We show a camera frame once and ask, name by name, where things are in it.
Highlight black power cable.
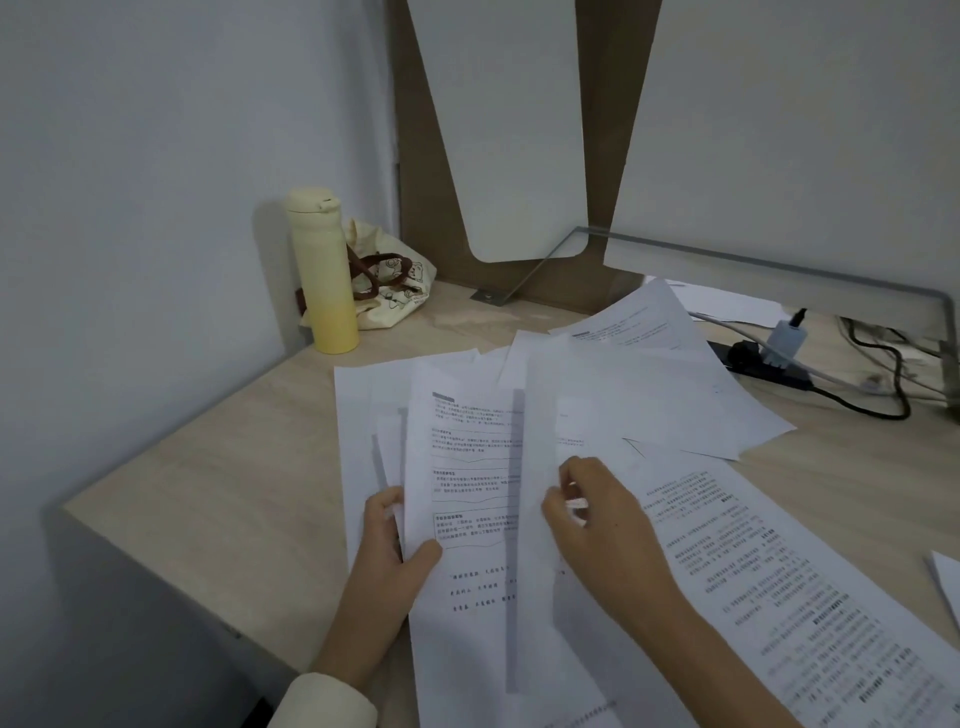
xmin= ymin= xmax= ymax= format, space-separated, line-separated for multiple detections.
xmin=804 ymin=373 xmax=912 ymax=421

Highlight white paper corner piece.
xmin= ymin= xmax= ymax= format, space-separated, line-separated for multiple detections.
xmin=927 ymin=549 xmax=960 ymax=627

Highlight large white cabinet panel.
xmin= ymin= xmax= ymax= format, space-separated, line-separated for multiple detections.
xmin=603 ymin=0 xmax=960 ymax=301

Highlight pile of printed papers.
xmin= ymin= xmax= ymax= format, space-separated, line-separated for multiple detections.
xmin=333 ymin=279 xmax=960 ymax=728

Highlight person's left forearm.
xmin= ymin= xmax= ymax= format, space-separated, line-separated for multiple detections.
xmin=307 ymin=618 xmax=402 ymax=702

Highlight white rounded cabinet panel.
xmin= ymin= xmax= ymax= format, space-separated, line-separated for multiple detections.
xmin=405 ymin=0 xmax=588 ymax=264

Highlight cream sleeve cuff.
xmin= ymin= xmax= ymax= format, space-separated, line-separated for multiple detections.
xmin=268 ymin=671 xmax=380 ymax=728

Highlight printed sheet with boxed text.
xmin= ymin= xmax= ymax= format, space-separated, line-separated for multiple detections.
xmin=403 ymin=358 xmax=624 ymax=728

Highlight white plug adapter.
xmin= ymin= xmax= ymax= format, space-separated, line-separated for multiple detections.
xmin=763 ymin=309 xmax=810 ymax=370

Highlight person's right forearm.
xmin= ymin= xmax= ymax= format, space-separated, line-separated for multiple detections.
xmin=651 ymin=596 xmax=807 ymax=728

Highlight person's right hand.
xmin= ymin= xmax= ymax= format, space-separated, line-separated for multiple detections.
xmin=541 ymin=455 xmax=696 ymax=636

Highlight brown wooden back board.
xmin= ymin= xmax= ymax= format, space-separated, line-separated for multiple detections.
xmin=387 ymin=0 xmax=663 ymax=307

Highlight pale yellow thermos bottle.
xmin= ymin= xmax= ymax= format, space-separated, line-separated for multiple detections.
xmin=285 ymin=187 xmax=361 ymax=355

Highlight white paper sheet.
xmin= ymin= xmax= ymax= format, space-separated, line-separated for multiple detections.
xmin=506 ymin=348 xmax=654 ymax=695

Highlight thin black cable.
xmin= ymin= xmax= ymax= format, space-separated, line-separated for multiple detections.
xmin=838 ymin=316 xmax=948 ymax=393

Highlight black power strip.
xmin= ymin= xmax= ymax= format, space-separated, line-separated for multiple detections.
xmin=706 ymin=339 xmax=815 ymax=391

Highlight cream cloth bag brown handles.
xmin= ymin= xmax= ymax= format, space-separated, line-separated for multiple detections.
xmin=296 ymin=217 xmax=438 ymax=333

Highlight person's left hand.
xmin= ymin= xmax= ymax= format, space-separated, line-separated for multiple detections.
xmin=341 ymin=486 xmax=444 ymax=654

